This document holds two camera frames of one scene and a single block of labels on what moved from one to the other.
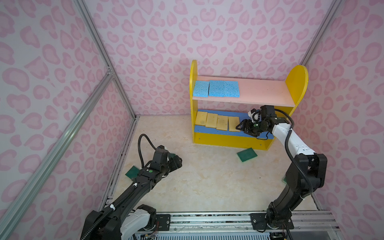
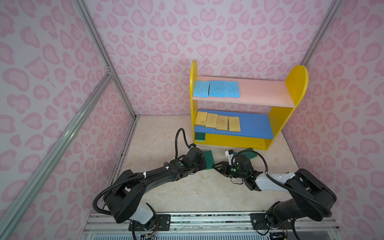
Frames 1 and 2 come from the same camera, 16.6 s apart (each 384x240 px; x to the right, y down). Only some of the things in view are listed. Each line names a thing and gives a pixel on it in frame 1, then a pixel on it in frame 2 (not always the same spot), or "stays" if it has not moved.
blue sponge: x=201 y=89 stays
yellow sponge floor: x=233 y=121 stays
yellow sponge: x=211 y=120 stays
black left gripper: x=175 y=162 → x=203 y=165
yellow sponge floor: x=222 y=123 stays
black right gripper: x=249 y=127 → x=224 y=168
